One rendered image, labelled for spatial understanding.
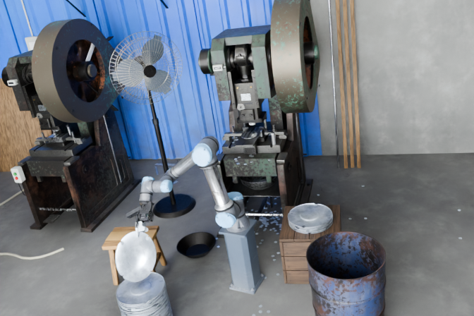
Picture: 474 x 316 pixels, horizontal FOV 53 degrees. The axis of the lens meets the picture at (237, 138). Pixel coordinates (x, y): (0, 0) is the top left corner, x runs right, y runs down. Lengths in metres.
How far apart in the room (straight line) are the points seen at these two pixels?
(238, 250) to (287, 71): 1.16
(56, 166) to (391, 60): 3.07
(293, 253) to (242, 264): 0.33
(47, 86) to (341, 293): 2.48
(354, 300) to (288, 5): 1.77
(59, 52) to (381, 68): 2.76
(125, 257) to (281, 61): 1.51
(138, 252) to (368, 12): 2.84
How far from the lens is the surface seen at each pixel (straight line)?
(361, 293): 2.59
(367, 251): 2.87
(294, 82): 3.00
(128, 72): 3.76
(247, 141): 3.39
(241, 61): 3.37
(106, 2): 5.06
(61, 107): 3.78
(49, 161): 4.27
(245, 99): 3.44
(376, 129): 4.75
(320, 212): 3.18
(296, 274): 3.20
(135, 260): 2.91
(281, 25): 3.01
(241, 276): 3.18
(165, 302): 2.99
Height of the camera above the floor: 2.08
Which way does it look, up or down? 22 degrees down
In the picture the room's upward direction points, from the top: 9 degrees counter-clockwise
